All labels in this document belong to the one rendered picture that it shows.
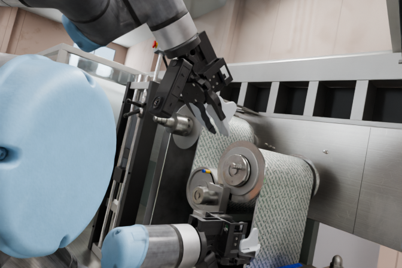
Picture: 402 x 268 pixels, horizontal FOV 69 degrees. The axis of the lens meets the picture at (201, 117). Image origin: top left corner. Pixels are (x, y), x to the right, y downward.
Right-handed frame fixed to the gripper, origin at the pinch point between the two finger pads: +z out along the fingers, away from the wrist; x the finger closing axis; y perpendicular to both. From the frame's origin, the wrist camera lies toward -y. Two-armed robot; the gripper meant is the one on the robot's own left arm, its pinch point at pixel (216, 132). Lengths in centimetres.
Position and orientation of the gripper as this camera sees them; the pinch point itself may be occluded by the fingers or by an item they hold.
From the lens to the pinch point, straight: 62.0
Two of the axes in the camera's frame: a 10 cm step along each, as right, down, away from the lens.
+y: 6.5, -6.1, 4.6
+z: 4.3, 7.9, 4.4
